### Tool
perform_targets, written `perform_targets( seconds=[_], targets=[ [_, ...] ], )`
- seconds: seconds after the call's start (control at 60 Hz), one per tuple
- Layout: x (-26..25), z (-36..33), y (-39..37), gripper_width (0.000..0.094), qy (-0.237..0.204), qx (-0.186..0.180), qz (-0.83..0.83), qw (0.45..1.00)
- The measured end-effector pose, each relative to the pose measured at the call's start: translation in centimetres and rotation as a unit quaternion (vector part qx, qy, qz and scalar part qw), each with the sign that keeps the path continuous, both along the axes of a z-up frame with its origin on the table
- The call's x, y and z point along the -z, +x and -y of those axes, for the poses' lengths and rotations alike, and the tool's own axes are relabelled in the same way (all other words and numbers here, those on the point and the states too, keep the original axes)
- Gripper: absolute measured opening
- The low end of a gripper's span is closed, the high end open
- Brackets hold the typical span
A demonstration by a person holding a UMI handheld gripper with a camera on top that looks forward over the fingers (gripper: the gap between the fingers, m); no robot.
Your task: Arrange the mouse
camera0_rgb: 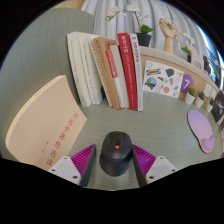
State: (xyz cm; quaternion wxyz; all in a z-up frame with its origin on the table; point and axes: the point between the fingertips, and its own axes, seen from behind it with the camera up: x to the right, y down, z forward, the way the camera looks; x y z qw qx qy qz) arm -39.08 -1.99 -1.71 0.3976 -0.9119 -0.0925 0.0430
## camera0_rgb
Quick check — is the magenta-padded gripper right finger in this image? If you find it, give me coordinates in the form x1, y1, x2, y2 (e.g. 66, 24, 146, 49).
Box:
132, 143, 178, 188

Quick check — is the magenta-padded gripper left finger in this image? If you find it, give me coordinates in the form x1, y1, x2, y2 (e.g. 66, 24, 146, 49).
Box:
48, 143, 97, 188

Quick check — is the black computer mouse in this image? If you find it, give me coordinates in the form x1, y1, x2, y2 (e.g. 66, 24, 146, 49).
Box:
98, 130, 134, 178

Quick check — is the purple mouse pad, wrist rest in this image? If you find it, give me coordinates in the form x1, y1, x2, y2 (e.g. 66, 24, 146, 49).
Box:
187, 109, 217, 154

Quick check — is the beige book, red lettering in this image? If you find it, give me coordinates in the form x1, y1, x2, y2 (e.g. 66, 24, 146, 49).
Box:
4, 74, 88, 171

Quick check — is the small plant, white pot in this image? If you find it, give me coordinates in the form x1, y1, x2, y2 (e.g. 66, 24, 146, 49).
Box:
195, 91, 206, 109
205, 97, 216, 113
184, 86, 197, 106

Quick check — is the white illustrated sticker sheet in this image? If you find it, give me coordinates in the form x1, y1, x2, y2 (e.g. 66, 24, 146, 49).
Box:
142, 59, 185, 99

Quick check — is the round purple number sign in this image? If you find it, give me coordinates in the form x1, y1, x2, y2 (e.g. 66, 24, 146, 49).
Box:
180, 73, 195, 95

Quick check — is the white book, red spine band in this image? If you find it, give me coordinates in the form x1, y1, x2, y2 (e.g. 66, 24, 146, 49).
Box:
105, 44, 130, 110

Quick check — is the brown kraft-cover book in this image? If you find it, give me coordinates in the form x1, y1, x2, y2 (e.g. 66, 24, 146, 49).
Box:
91, 36, 122, 110

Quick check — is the grey-green desk partition panel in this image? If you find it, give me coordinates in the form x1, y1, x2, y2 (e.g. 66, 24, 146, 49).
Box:
0, 7, 95, 158

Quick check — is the wooden desk shelf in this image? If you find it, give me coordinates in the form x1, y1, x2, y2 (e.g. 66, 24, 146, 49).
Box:
139, 45, 221, 101

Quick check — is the black wooden horse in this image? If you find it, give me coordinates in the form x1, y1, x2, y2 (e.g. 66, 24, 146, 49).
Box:
202, 54, 212, 75

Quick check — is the white orchid, black pot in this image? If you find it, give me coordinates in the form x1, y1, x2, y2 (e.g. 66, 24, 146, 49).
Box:
105, 3, 155, 48

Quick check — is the white orchid plant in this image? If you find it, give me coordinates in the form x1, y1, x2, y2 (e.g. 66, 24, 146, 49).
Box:
180, 32, 196, 63

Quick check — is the wooden hand model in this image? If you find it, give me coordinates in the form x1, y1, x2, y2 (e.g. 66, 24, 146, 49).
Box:
158, 17, 178, 55

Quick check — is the grey curtain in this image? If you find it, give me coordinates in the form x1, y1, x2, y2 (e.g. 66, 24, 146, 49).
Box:
80, 0, 201, 51

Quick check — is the white wall socket plate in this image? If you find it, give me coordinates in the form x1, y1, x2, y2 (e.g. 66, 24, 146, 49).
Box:
203, 83, 213, 98

